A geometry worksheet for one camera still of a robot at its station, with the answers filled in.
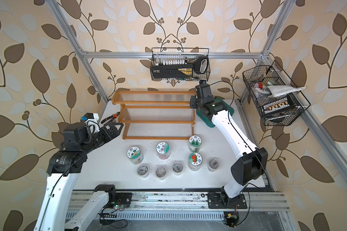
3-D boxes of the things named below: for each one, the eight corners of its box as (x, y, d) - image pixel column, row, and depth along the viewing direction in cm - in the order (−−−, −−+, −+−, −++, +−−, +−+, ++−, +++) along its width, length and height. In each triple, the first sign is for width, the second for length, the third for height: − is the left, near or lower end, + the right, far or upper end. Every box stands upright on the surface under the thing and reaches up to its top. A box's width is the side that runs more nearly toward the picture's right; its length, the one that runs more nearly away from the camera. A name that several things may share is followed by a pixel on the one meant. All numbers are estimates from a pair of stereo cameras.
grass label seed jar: (188, 152, 93) (189, 146, 87) (188, 141, 98) (189, 135, 92) (200, 152, 93) (202, 146, 87) (199, 141, 98) (201, 135, 92)
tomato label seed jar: (188, 170, 85) (189, 165, 79) (187, 157, 91) (188, 152, 84) (201, 170, 85) (203, 165, 79) (200, 157, 91) (201, 152, 84)
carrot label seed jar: (128, 164, 87) (124, 159, 82) (131, 151, 93) (128, 146, 87) (142, 164, 87) (139, 159, 82) (144, 151, 93) (142, 146, 87)
